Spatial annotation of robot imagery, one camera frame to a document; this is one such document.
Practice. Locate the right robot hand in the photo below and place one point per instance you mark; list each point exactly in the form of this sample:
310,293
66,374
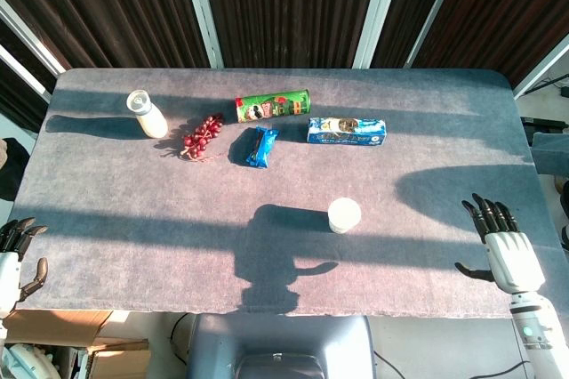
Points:
511,259

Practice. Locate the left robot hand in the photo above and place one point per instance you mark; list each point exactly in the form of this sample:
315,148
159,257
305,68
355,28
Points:
10,259

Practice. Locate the white paper cup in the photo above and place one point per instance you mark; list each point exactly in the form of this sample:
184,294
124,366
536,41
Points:
343,215

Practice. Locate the robot base body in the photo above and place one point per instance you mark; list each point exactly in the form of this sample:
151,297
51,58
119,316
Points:
278,348

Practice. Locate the brown cardboard box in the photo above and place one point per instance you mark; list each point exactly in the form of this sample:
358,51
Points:
66,330

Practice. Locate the white milk bottle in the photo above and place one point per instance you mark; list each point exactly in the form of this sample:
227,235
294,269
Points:
149,115

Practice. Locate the blue cookie box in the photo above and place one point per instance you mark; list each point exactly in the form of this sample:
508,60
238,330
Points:
347,131

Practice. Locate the red grape bunch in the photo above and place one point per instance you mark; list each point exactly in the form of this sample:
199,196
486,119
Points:
202,136

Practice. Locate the grey table cloth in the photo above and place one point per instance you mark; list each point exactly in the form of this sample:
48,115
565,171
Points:
275,241

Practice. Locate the blue snack packet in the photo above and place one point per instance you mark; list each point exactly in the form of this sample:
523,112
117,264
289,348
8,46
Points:
261,147

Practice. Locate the green chips can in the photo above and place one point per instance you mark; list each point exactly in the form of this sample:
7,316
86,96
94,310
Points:
273,107

